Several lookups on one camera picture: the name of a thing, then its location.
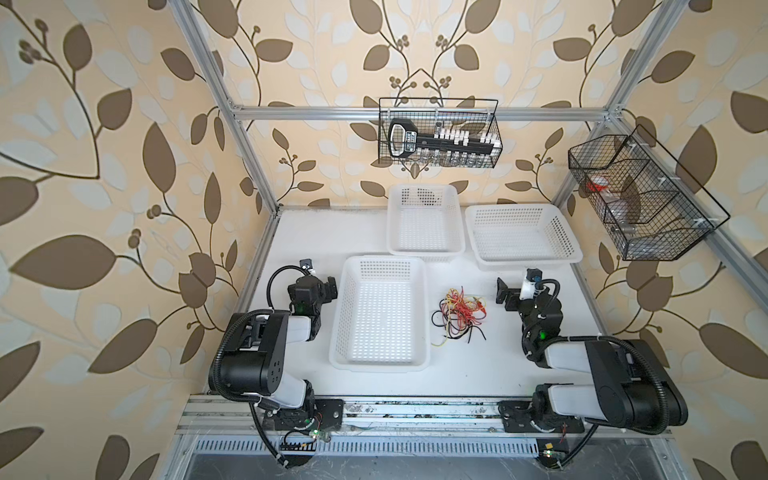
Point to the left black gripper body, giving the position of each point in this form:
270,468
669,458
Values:
327,289

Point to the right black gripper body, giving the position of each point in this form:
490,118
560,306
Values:
510,295

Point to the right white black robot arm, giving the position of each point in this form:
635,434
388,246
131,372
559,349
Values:
628,389

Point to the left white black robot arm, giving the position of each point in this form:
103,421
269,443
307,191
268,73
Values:
250,367

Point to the near white plastic basket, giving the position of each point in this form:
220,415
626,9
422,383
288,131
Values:
381,323

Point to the white plastic basket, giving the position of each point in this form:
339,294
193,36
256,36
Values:
381,323
425,221
509,236

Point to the far right white plastic basket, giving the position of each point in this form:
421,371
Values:
509,236

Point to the far middle white plastic basket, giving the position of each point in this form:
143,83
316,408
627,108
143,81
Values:
425,221

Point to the black tool with white sockets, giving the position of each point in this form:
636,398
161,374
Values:
403,139

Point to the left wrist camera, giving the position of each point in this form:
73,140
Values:
307,266

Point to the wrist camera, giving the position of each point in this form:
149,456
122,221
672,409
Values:
530,284
307,266

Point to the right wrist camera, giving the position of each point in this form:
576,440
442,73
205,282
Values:
530,284

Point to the red item in wire basket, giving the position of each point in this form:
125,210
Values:
596,183

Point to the black wire basket on right wall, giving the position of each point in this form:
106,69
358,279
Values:
656,208

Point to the black wire basket on wall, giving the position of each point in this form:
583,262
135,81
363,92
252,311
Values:
656,208
470,113

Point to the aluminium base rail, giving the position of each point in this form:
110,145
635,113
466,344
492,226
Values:
473,427

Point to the black wire basket on back wall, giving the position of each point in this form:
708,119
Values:
470,113

